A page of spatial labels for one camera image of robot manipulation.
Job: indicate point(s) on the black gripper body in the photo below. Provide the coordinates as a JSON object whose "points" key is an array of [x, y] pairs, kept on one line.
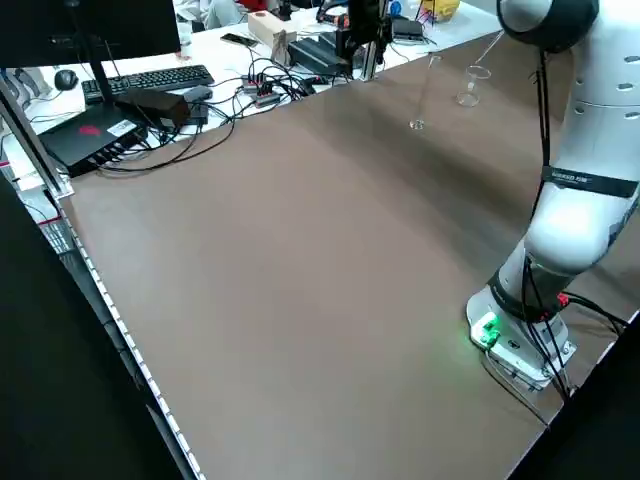
{"points": [[367, 12]]}

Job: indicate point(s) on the black power supply box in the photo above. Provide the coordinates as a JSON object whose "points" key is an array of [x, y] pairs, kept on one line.
{"points": [[310, 52], [327, 40]]}

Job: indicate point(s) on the red and black drill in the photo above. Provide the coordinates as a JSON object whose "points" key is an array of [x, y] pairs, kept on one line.
{"points": [[342, 21]]}

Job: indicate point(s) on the flat black device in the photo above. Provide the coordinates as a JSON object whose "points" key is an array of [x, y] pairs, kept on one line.
{"points": [[407, 27]]}

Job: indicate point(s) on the small blue object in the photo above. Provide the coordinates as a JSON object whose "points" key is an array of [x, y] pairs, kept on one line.
{"points": [[396, 7]]}

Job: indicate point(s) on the yellow object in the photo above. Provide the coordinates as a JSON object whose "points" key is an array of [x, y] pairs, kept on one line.
{"points": [[442, 10]]}

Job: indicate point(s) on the light wooden box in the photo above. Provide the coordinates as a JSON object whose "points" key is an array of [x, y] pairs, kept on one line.
{"points": [[267, 27]]}

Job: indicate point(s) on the grey usb hub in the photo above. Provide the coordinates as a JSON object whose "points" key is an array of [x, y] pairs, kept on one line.
{"points": [[265, 97]]}

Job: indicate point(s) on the black smartphone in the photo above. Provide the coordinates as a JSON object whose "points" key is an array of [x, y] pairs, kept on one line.
{"points": [[239, 40]]}

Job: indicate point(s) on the person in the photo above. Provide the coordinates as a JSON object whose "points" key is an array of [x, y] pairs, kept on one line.
{"points": [[225, 12]]}

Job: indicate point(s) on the white desk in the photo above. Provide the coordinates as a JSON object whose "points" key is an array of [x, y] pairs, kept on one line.
{"points": [[220, 60]]}

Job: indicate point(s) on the white cup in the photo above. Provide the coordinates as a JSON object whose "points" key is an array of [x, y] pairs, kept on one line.
{"points": [[186, 45]]}

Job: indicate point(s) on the black keyboard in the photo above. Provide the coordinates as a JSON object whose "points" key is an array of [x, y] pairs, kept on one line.
{"points": [[150, 79]]}

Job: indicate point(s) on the black power brick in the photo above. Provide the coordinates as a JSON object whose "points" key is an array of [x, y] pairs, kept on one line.
{"points": [[155, 105]]}

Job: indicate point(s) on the black computer monitor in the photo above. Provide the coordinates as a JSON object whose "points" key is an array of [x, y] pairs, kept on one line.
{"points": [[100, 25]]}

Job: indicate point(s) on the black monitor stand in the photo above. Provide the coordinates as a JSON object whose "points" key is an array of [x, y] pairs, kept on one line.
{"points": [[97, 75]]}

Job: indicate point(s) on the black computer with red logo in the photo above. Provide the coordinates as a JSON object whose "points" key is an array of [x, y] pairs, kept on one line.
{"points": [[85, 135]]}

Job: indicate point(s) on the black computer mouse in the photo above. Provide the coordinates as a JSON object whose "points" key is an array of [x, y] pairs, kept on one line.
{"points": [[65, 80]]}

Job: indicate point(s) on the aluminium profile post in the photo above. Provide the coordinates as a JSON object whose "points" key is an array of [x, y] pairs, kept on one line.
{"points": [[369, 65]]}

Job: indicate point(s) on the aluminium frame post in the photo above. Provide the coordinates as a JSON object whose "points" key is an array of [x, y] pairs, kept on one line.
{"points": [[37, 150]]}

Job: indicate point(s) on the white table edge rail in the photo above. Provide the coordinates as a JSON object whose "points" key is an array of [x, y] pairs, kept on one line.
{"points": [[134, 345]]}

